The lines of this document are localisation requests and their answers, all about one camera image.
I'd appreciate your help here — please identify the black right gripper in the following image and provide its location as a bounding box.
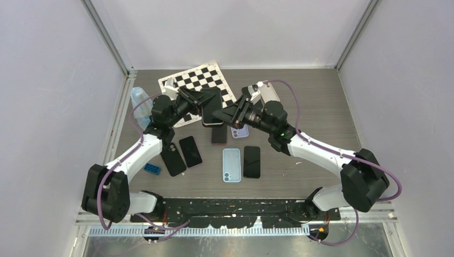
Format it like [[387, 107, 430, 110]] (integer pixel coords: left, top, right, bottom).
[[214, 94, 275, 134]]

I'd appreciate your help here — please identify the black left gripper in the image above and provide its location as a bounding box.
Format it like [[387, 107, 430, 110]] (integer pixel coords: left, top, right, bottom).
[[168, 87, 216, 128]]

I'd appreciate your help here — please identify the lilac cased phone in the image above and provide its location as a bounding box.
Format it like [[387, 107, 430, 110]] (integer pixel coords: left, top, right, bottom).
[[231, 125, 249, 139]]

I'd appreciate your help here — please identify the dark phone from lilac case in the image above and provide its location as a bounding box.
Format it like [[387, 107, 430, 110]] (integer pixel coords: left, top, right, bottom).
[[211, 124, 228, 145]]

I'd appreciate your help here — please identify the beige phone case with ring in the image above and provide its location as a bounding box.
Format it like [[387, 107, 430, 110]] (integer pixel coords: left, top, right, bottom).
[[260, 81, 280, 104]]

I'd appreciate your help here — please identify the black phone from blue case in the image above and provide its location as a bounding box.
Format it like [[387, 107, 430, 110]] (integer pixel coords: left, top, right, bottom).
[[243, 146, 261, 179]]

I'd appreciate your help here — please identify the light blue cased phone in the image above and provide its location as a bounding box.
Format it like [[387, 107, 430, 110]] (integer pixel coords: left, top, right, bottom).
[[222, 148, 241, 183]]

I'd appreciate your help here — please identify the purple edged phone from case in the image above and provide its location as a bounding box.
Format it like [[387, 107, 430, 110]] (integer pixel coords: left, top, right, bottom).
[[179, 136, 203, 168]]

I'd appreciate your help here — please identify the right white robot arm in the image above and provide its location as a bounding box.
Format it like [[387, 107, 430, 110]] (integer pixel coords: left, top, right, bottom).
[[213, 96, 390, 220]]

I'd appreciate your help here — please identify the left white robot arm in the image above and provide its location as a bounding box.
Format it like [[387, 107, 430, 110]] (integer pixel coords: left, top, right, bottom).
[[81, 88, 215, 230]]

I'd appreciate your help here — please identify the black white chessboard mat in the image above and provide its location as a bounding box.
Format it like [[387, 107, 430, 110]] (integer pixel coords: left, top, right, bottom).
[[158, 61, 237, 107]]

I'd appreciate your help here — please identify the blue toy brick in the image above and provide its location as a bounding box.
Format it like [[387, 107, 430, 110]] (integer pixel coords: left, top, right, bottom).
[[143, 163, 161, 175]]

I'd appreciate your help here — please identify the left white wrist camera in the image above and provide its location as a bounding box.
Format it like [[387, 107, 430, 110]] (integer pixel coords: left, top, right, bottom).
[[163, 78, 179, 100]]

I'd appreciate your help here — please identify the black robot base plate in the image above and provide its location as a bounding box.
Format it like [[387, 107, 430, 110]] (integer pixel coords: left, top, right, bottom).
[[144, 198, 341, 229]]

